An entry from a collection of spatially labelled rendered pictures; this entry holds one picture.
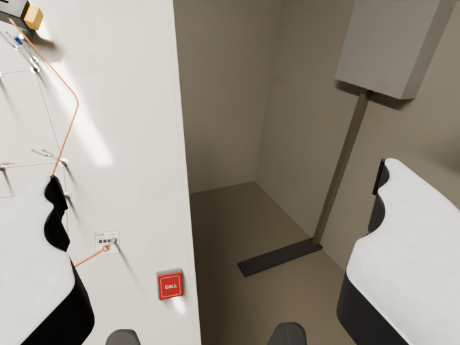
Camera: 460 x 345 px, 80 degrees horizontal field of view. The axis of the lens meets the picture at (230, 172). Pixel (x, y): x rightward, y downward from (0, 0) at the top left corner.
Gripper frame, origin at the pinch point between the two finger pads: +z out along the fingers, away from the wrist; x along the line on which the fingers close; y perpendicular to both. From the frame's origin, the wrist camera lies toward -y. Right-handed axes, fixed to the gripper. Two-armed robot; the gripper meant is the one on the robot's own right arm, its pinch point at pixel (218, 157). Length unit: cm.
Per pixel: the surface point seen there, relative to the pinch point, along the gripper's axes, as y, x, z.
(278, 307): 163, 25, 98
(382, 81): 31, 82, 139
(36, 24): -5, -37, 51
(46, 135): 16, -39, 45
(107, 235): 35, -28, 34
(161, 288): 45, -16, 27
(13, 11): -7, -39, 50
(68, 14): -6, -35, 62
